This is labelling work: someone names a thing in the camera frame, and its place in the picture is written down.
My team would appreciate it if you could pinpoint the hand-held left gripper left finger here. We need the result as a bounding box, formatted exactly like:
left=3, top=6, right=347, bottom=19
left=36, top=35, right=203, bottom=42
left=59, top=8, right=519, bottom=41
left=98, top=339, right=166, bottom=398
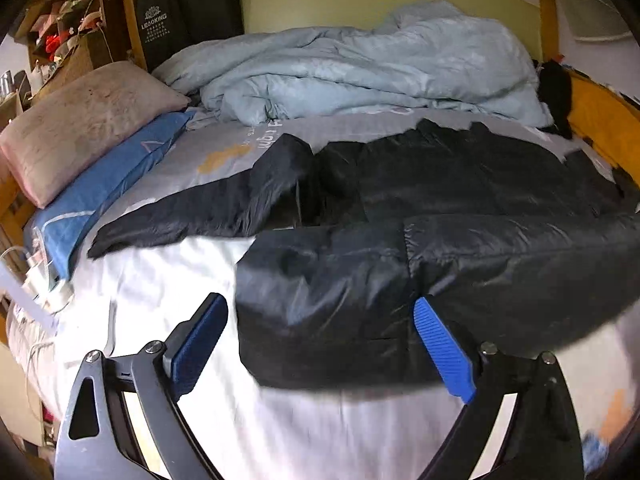
left=54, top=292, right=229, bottom=480

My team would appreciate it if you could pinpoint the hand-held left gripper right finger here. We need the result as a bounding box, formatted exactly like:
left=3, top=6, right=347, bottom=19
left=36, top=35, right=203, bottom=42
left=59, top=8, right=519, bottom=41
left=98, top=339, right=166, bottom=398
left=414, top=296, right=586, bottom=480

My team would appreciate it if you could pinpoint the black puffer jacket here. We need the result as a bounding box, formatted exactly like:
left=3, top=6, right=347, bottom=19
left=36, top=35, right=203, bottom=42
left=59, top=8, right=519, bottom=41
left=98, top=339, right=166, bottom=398
left=88, top=119, right=640, bottom=392

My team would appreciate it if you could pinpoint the blue pillow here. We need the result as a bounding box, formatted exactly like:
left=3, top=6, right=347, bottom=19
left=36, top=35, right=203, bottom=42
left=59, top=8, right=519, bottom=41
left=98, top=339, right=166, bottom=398
left=24, top=110, right=197, bottom=281

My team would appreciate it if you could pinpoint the pink pillow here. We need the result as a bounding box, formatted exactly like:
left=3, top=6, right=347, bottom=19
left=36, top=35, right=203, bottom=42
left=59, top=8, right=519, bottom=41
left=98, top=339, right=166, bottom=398
left=0, top=62, right=190, bottom=209

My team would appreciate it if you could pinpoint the black cloth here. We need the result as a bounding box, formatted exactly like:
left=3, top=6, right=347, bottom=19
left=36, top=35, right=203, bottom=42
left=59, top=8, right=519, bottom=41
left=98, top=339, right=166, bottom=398
left=531, top=59, right=574, bottom=141

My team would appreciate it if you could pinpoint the light blue duvet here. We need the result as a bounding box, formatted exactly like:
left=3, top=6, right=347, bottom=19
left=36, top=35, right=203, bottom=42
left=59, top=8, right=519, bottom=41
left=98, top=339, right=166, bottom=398
left=153, top=1, right=555, bottom=128

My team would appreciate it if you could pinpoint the black hanging garment bag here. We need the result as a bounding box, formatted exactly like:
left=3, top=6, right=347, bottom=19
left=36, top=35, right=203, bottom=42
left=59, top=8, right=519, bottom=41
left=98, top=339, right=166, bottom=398
left=135, top=0, right=245, bottom=75

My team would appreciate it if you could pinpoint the wooden shelf with clutter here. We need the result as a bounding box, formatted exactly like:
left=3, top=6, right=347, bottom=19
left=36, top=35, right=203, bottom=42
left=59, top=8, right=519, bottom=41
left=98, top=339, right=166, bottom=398
left=14, top=0, right=173, bottom=111

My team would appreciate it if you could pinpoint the yellow bed rail padding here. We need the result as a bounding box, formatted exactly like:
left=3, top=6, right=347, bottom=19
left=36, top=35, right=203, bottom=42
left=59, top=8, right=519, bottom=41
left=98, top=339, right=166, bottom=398
left=569, top=71, right=640, bottom=181

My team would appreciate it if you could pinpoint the wooden bed post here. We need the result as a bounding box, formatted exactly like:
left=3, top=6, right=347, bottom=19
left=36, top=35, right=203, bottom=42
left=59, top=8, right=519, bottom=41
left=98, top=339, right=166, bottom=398
left=533, top=0, right=560, bottom=61

